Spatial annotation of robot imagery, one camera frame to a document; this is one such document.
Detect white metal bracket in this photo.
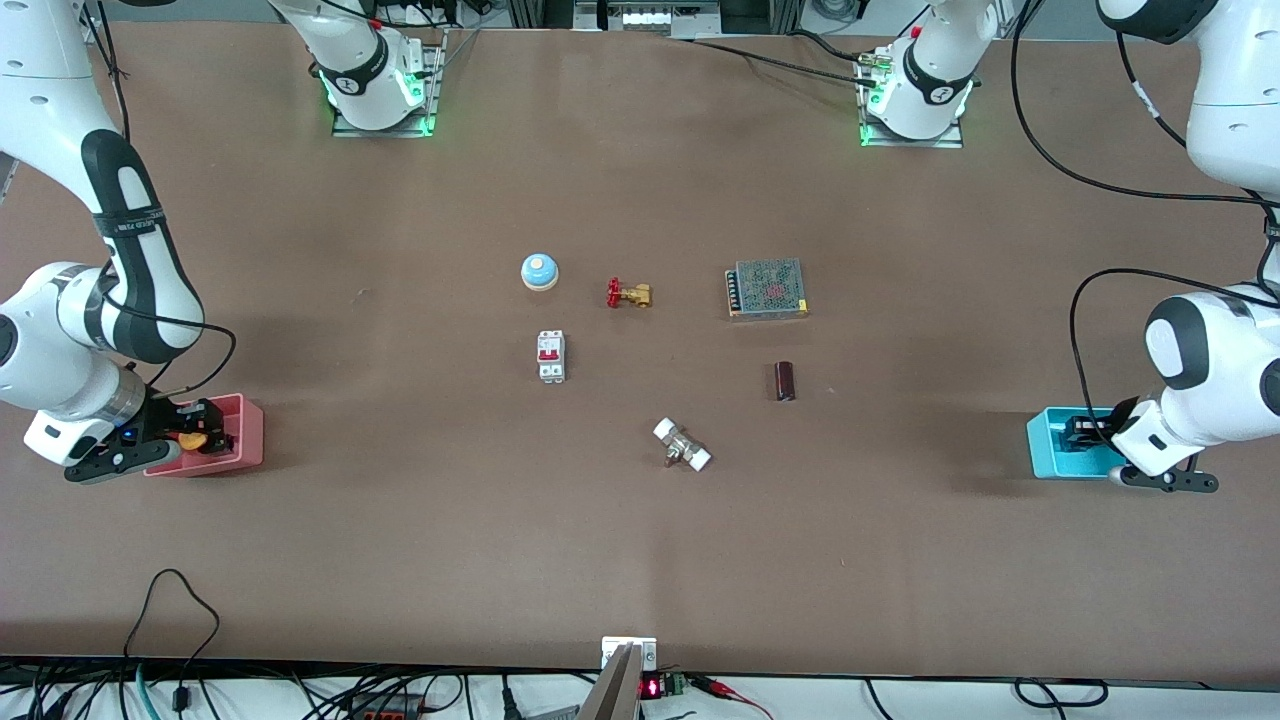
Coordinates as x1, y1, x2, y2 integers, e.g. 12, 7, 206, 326
601, 636, 659, 672

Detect cyan plastic bin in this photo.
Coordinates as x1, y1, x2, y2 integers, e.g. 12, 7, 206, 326
1026, 406, 1133, 480

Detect silver valve white caps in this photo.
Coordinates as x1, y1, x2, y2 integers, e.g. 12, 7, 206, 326
653, 417, 713, 473

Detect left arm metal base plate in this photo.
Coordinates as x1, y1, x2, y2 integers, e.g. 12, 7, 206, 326
858, 52, 967, 150

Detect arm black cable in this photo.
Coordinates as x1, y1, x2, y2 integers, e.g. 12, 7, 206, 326
1010, 0, 1280, 443
95, 0, 238, 401

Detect thin black cable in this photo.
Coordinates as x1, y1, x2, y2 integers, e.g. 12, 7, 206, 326
688, 28, 883, 89

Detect red clip lead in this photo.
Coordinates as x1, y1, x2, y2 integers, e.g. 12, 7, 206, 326
688, 675, 773, 720

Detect looped black cable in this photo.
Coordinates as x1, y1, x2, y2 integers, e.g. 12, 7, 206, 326
123, 568, 222, 663

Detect metal mesh power supply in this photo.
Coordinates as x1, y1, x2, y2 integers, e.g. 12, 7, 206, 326
725, 258, 810, 321

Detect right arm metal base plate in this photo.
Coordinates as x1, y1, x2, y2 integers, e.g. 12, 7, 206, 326
332, 28, 447, 139

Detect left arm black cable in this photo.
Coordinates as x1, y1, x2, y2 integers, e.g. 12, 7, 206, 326
1010, 0, 1280, 443

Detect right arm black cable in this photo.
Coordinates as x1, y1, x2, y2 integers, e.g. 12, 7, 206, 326
95, 0, 238, 401

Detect pink plastic bin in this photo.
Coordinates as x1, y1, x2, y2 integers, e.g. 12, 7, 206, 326
143, 393, 265, 477

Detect grey metal bar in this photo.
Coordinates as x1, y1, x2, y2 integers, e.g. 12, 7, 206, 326
577, 643, 642, 720

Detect coiled black cable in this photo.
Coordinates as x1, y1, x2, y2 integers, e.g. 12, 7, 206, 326
1014, 678, 1110, 710

